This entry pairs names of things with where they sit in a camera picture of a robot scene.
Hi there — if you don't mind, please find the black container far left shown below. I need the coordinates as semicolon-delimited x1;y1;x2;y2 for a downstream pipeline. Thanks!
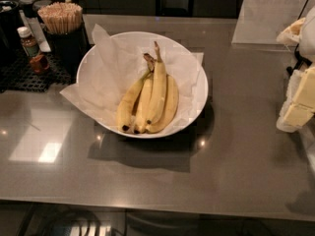
0;0;23;65

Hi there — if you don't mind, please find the small brown jar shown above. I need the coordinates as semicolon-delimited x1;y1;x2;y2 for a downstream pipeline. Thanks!
30;54;49;75

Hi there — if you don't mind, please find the white paper liner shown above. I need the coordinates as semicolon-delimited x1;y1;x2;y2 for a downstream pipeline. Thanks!
59;23;205;136

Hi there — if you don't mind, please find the dark lidded jar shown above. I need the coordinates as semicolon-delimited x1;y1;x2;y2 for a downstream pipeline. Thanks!
19;0;37;18
32;0;52;12

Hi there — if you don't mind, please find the bundle of wooden sticks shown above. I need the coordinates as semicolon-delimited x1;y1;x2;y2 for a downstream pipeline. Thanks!
37;2;83;34

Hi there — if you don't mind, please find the small sauce bottle white cap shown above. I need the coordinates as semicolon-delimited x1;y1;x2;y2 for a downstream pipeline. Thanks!
17;27;40;57

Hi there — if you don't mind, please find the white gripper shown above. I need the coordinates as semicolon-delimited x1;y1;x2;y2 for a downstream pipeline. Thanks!
276;7;315;133

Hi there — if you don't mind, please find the white bowl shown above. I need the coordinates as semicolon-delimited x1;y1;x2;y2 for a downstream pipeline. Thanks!
76;30;210;140

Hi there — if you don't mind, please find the black stick holder cup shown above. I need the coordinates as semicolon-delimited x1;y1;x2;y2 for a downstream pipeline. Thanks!
46;23;91;81

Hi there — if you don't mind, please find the clear acrylic sign holder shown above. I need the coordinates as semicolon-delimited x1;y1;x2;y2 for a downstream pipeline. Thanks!
232;0;314;44

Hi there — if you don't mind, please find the black grid mat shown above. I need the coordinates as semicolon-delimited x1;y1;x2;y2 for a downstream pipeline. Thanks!
0;48;75;93

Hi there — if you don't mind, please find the white flat card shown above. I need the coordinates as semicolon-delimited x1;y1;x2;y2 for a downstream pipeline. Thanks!
20;10;51;53

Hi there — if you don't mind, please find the long-stemmed yellow banana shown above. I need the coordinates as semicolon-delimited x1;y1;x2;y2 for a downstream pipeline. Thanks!
146;42;166;124

